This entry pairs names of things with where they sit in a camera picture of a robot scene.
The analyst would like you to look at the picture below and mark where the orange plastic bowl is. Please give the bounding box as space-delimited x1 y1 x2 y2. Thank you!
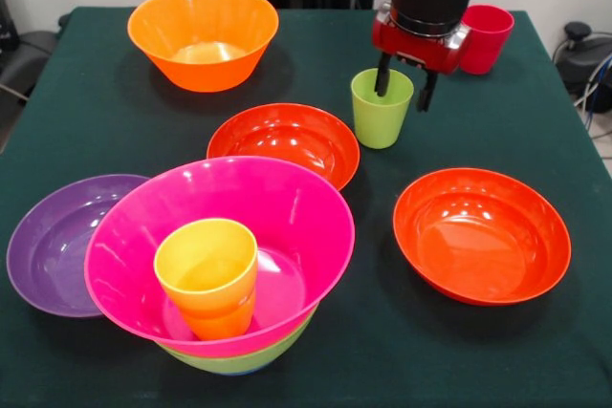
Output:
126 0 280 94

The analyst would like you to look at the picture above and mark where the yellow plastic cup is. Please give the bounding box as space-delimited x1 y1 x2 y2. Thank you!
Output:
153 217 260 342

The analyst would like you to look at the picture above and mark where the green plastic cup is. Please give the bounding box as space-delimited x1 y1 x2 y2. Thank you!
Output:
349 68 415 150

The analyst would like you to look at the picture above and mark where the red plastic cup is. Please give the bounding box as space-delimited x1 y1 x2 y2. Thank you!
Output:
459 4 516 76

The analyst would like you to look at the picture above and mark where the dark green tablecloth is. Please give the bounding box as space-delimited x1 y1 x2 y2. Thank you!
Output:
0 5 612 408

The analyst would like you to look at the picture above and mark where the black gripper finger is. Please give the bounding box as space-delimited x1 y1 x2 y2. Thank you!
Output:
415 69 440 114
373 52 393 98

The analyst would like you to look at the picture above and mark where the purple plastic bowl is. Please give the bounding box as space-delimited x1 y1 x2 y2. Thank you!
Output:
6 173 152 319

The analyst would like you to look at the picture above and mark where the red plastic bowl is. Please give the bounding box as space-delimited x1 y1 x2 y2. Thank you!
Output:
206 101 361 193
392 167 573 307

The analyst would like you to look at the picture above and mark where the pink plastic bowl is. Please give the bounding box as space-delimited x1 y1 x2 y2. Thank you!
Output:
83 156 357 359

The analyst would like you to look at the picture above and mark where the green plastic bowl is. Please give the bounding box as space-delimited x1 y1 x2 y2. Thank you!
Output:
157 305 319 376

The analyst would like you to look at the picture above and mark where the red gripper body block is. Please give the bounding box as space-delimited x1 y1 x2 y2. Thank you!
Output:
371 2 472 76

